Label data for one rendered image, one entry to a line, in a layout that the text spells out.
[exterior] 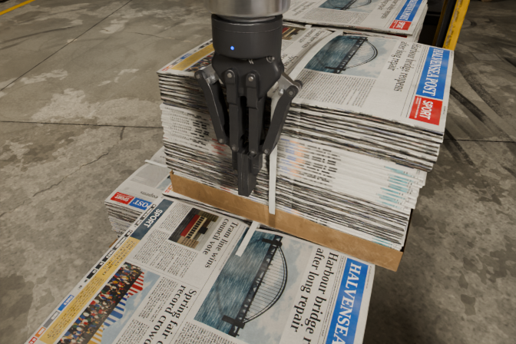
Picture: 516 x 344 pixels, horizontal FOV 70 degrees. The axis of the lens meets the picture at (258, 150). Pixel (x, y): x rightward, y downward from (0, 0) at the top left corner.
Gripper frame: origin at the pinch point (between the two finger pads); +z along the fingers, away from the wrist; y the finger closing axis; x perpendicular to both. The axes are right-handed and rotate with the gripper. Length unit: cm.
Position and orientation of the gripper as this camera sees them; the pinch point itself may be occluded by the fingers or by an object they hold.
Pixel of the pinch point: (247, 170)
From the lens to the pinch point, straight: 49.3
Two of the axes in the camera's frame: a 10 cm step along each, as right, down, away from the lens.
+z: -0.2, 8.4, 5.5
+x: -3.7, 5.0, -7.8
